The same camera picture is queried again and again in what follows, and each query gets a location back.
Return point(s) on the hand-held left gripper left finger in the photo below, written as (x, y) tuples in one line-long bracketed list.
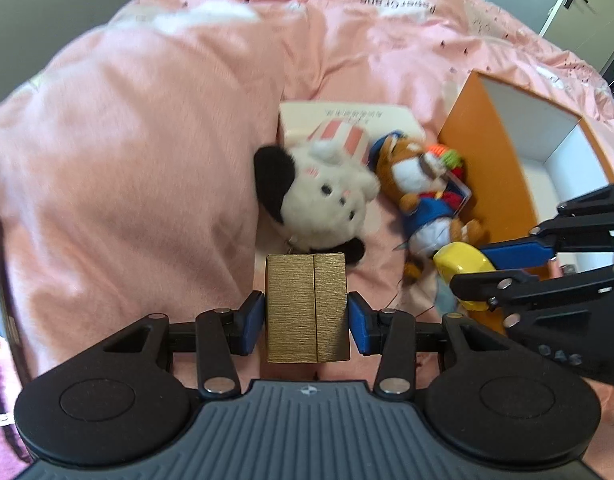
[(254, 320)]

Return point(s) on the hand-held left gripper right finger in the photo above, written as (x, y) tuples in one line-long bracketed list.
[(359, 325)]

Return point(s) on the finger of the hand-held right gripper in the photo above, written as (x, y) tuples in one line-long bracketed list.
[(517, 254), (474, 284)]

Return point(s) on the yellow glossy case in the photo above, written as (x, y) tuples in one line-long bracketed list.
[(462, 260)]

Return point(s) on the gold textured box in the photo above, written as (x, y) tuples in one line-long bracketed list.
[(307, 310)]

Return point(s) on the brown plush animal blue outfit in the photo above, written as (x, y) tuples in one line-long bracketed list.
[(427, 220)]

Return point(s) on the orange cardboard box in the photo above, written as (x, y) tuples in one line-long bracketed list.
[(492, 160)]

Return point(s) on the crocheted orange and red toy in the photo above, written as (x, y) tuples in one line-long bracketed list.
[(444, 155)]

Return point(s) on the white plush dog striped hat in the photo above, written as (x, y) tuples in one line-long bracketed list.
[(327, 185)]

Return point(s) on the cream white box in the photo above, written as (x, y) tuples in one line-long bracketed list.
[(307, 115)]

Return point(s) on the light blue plastic piece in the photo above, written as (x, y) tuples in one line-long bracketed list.
[(444, 301)]

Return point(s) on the white door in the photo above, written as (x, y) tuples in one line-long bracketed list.
[(562, 30)]

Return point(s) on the pink printed blanket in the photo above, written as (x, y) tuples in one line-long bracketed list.
[(112, 135)]

